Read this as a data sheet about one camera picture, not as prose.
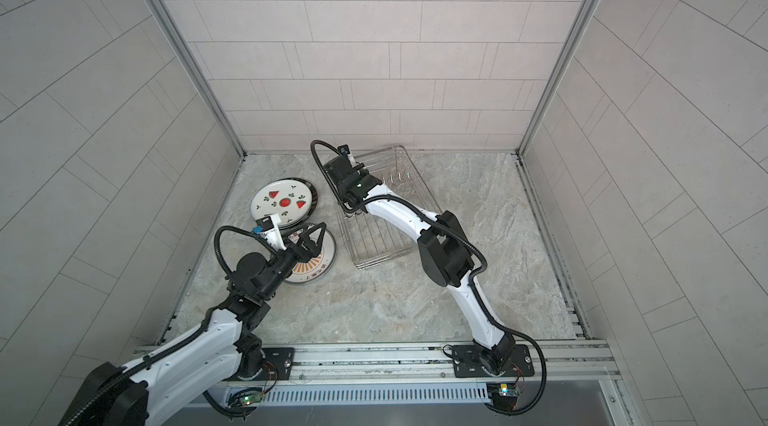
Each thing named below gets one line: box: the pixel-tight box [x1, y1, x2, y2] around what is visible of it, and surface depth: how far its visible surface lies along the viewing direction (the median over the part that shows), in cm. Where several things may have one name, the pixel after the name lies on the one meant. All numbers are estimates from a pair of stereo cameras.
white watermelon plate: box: [251, 178, 313, 225], surface depth 101 cm
